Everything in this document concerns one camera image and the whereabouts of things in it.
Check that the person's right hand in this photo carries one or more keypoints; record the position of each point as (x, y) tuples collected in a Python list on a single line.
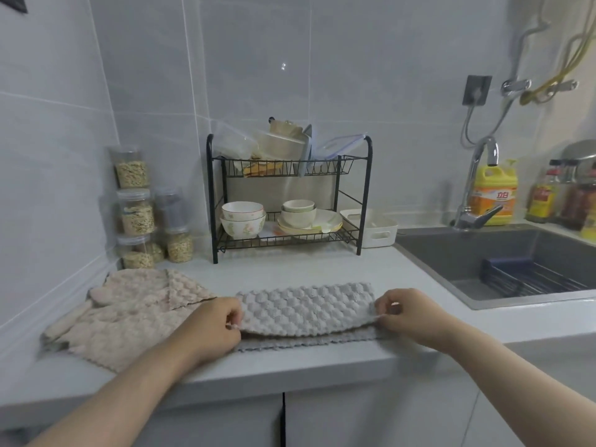
[(419, 318)]

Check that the person's left hand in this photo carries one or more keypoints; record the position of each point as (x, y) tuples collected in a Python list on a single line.
[(209, 330)]

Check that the pile of fluffy cloths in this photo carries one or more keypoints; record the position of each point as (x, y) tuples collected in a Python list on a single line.
[(125, 321)]

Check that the grey checked towel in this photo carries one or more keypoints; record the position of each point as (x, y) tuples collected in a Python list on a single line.
[(307, 307)]

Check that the person's left forearm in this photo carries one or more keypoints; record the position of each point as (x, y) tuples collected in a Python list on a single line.
[(116, 400)]

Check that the person's right forearm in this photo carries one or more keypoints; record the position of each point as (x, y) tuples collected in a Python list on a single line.
[(521, 377)]

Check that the grey kitchen sink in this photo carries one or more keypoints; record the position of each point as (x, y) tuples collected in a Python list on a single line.
[(433, 251)]

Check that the small clear jar of oats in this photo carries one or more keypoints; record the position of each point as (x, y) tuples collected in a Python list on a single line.
[(179, 249)]

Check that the white plastic basket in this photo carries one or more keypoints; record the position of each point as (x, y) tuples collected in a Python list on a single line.
[(382, 237)]

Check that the blue sink drain rack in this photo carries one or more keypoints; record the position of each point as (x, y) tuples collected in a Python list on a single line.
[(503, 265)]

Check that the short clear plastic jar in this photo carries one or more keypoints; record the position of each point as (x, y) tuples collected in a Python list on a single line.
[(137, 260)]

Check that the chrome faucet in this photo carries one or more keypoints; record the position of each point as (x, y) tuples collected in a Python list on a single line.
[(470, 221)]

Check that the white orange printed mat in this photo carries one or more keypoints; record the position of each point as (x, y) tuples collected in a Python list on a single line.
[(267, 231)]

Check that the clear jar grey contents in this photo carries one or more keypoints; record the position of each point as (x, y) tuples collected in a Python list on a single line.
[(171, 214)]

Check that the small bowls on plates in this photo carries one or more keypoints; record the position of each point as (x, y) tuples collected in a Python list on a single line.
[(291, 232)]

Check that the pale green rice paddle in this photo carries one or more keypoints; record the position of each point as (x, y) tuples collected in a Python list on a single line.
[(323, 229)]

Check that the small white bowl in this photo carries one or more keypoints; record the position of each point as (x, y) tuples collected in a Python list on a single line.
[(298, 219), (298, 205)]

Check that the yellow detergent bottle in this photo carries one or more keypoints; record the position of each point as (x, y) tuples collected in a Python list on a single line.
[(496, 195)]

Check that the yellow dish cloth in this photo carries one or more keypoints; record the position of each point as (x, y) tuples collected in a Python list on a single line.
[(263, 169)]

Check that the yellow label sauce bottle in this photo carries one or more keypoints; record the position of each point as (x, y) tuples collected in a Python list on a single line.
[(542, 202)]

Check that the blue rimmed container lid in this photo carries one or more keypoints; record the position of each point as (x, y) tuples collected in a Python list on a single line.
[(340, 146)]

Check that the clear plastic food container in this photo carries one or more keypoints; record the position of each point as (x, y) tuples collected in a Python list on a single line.
[(235, 141)]

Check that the large clear food container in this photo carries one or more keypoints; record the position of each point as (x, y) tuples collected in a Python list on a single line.
[(279, 146)]

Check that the group of condiment bottles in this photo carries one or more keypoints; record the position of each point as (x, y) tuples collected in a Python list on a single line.
[(579, 204)]

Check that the grey plastic lid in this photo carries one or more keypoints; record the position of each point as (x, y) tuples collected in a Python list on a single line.
[(305, 153)]

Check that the tan lid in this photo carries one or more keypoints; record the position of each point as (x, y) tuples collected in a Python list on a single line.
[(286, 128)]

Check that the steel pot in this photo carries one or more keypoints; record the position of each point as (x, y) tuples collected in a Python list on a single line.
[(582, 151)]

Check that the chrome water valve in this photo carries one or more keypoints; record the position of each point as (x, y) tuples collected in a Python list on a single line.
[(516, 86), (563, 86)]

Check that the metal water pipe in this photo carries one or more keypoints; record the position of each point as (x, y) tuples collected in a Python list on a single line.
[(519, 51)]

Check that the black wall socket with plug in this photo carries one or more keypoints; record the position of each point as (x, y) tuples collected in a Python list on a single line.
[(477, 90)]

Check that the narrow black switch panel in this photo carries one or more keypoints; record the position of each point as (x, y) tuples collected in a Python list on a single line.
[(11, 0)]

